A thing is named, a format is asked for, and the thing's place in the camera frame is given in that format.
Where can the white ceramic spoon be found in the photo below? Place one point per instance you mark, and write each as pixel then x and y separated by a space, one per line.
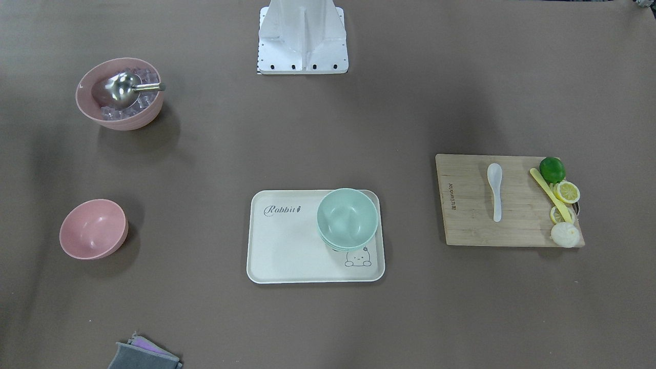
pixel 494 177

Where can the small pink bowl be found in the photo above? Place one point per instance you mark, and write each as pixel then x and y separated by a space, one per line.
pixel 93 230

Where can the mint green bowl stack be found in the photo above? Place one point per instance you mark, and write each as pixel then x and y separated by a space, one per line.
pixel 347 219

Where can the large pink ice bowl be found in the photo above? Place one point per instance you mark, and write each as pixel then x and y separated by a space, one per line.
pixel 138 115

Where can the cream rabbit tray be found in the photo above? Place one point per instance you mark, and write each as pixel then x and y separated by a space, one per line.
pixel 284 244

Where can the wooden cutting board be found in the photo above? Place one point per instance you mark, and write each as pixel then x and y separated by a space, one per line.
pixel 467 202

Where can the green lime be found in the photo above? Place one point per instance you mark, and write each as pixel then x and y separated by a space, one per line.
pixel 552 170

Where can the metal ice scoop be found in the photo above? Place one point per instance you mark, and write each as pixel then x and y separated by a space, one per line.
pixel 122 90

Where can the lemon slice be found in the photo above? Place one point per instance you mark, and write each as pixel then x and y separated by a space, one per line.
pixel 567 192
pixel 557 217

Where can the white onion piece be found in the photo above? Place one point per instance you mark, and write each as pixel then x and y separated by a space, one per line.
pixel 565 234

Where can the folded grey cloth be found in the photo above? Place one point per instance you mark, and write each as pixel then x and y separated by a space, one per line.
pixel 140 352

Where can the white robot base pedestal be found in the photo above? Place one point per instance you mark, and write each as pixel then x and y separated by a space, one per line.
pixel 302 37

